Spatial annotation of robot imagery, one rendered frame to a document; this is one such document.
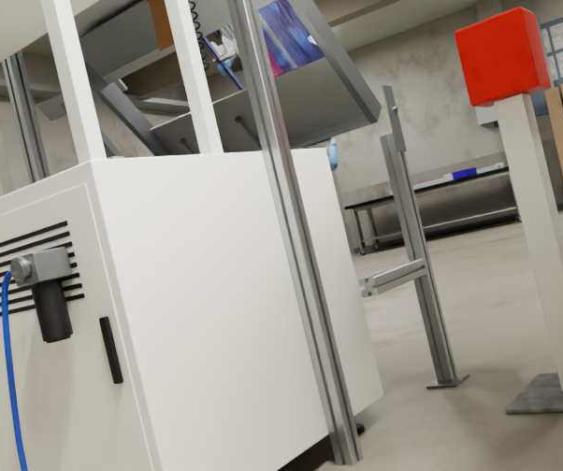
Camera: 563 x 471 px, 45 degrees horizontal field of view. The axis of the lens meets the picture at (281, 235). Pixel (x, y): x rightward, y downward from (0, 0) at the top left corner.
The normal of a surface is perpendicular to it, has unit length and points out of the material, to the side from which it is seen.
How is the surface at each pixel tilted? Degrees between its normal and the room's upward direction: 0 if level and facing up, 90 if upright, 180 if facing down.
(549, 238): 90
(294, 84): 132
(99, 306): 90
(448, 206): 90
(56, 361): 90
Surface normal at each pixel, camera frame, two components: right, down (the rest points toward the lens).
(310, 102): -0.27, 0.75
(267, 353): 0.78, -0.19
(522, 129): -0.58, 0.13
